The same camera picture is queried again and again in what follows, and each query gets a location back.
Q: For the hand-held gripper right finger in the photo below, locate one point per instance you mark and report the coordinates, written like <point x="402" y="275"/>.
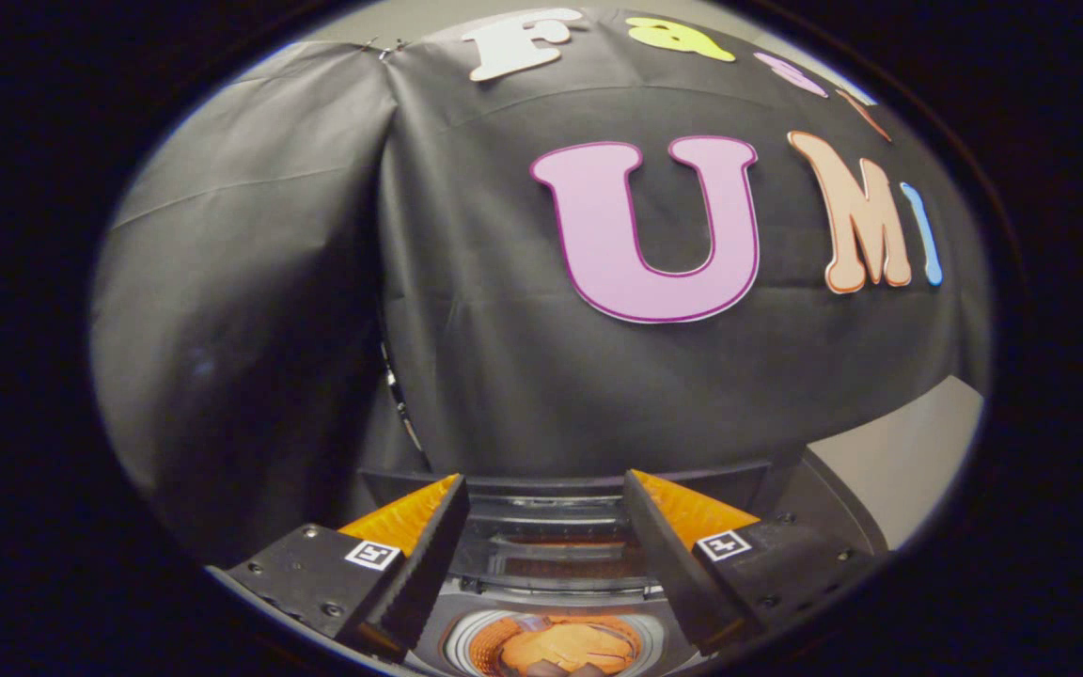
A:
<point x="668" y="564"/>

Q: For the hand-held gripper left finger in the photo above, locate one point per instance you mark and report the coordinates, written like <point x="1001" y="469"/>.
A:
<point x="429" y="564"/>

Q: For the grey washing machine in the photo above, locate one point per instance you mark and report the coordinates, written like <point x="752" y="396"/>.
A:
<point x="551" y="606"/>

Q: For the yellow sports jersey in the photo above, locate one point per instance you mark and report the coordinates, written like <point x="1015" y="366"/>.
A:
<point x="565" y="649"/>

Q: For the black backdrop cloth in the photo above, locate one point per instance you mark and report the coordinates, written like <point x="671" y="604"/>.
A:
<point x="523" y="376"/>

